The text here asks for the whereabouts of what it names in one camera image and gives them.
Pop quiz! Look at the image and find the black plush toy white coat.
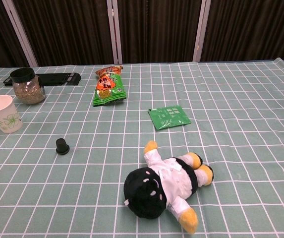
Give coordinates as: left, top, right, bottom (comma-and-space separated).
123, 140, 215, 235

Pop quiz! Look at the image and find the green orange snack bag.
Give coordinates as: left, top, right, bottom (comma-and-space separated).
92, 64, 128, 108

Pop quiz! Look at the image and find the glass jar black lid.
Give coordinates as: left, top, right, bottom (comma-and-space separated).
9, 67, 46, 105

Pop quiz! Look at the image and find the green checked tablecloth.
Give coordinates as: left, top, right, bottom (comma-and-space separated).
0, 57, 284, 238

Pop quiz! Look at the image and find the white paper cup green flower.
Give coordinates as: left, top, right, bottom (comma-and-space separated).
0, 95, 23, 134

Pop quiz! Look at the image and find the black flat plastic stand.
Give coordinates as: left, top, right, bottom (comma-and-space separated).
2, 72, 82, 87

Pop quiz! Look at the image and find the green flat sachet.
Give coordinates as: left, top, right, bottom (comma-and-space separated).
148, 105, 191, 131

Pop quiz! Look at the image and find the white screen frame post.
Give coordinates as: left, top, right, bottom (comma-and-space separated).
2, 0, 39, 67
192, 0, 212, 62
106, 0, 123, 64

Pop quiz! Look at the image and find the small black cap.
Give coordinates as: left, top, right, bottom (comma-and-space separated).
55, 138, 70, 156

